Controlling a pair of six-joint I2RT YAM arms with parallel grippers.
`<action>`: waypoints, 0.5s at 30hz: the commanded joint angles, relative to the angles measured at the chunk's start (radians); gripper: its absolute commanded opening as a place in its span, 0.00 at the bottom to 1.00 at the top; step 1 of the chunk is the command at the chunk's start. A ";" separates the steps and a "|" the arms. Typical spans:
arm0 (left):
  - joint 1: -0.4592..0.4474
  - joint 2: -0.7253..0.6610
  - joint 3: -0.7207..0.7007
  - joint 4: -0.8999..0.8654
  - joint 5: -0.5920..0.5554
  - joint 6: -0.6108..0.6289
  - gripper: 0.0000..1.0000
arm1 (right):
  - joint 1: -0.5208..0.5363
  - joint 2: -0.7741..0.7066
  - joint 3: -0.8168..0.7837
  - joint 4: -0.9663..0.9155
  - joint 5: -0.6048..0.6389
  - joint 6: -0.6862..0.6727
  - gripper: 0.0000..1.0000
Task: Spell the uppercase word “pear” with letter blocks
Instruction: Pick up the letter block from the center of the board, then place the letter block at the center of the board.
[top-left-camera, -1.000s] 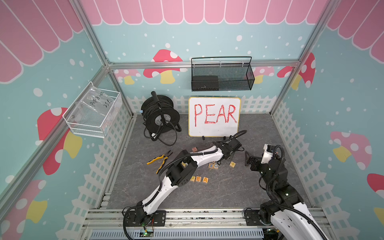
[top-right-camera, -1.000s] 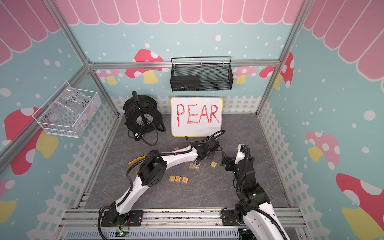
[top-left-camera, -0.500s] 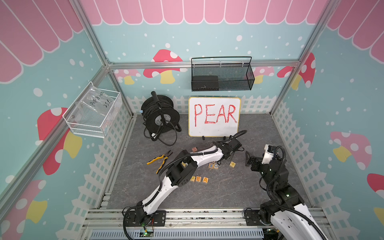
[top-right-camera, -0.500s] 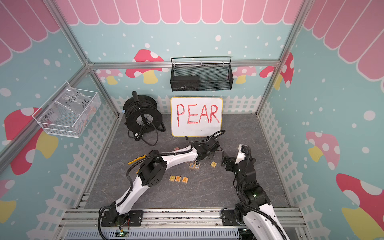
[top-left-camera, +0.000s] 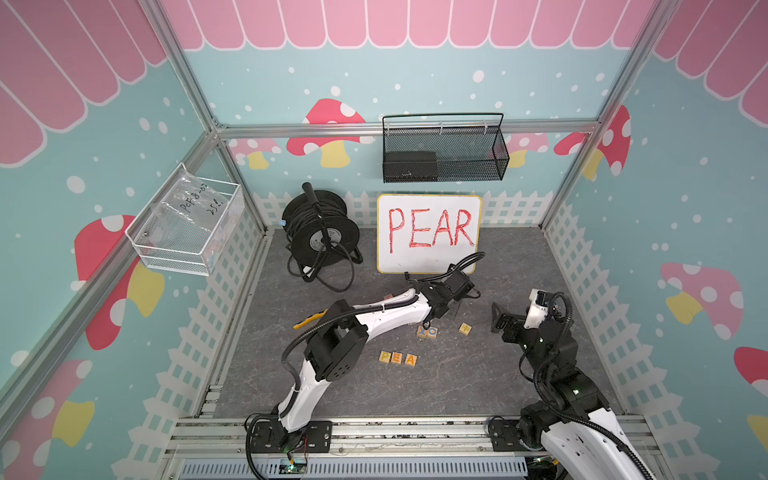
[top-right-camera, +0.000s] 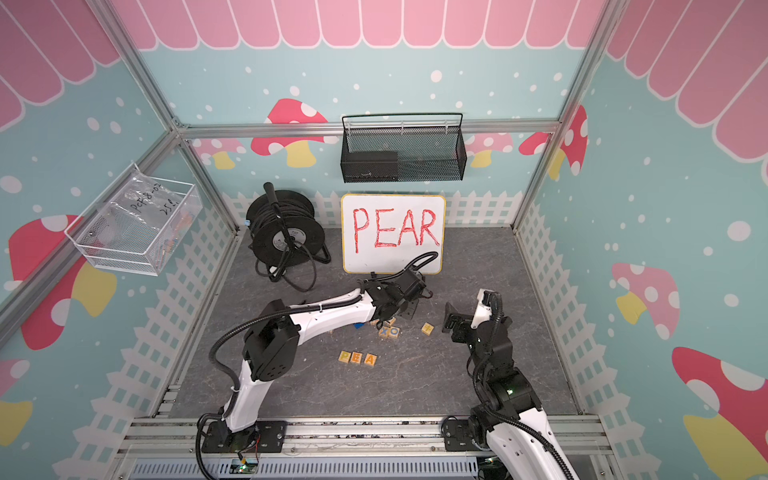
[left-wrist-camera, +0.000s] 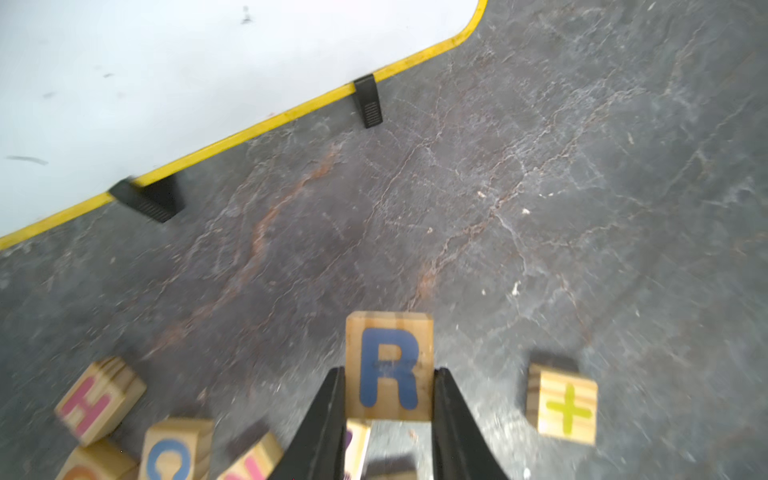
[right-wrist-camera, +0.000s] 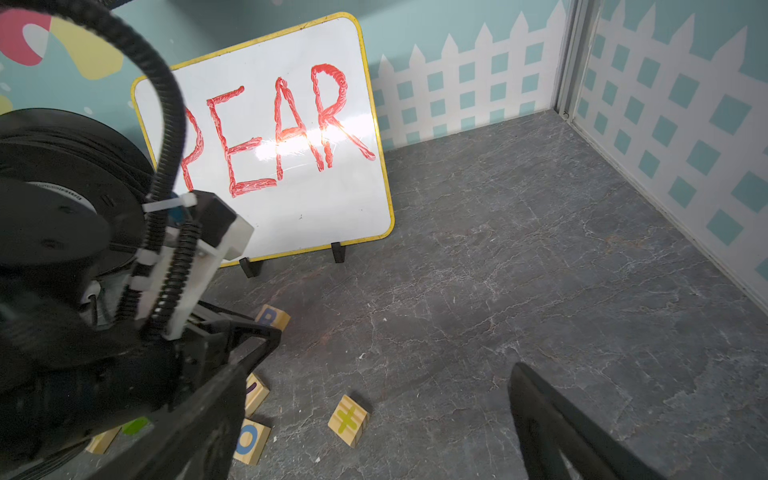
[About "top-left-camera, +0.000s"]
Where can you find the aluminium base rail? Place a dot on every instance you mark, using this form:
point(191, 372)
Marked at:
point(415, 447)

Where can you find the black box in basket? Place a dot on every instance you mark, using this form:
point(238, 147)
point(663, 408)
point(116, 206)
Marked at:
point(410, 166)

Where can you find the black cable reel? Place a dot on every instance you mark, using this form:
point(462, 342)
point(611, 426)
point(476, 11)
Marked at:
point(320, 233)

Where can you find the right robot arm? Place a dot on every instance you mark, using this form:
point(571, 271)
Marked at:
point(572, 421)

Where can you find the yellow black pliers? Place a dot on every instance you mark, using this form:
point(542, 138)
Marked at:
point(310, 319)

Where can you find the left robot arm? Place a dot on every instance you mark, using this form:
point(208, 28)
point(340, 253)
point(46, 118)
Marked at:
point(331, 348)

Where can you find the wooden letter block A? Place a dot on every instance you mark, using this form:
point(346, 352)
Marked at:
point(410, 360)

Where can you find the black wire mesh basket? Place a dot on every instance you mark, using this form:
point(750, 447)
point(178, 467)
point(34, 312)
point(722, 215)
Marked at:
point(469, 146)

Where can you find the white board with PEAR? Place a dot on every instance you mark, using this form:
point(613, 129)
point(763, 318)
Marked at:
point(425, 233)

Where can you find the clear acrylic wall bin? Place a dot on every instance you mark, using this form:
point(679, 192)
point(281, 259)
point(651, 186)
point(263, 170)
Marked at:
point(186, 226)

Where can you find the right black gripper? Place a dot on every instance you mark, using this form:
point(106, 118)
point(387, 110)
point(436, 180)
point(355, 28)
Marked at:
point(518, 324)

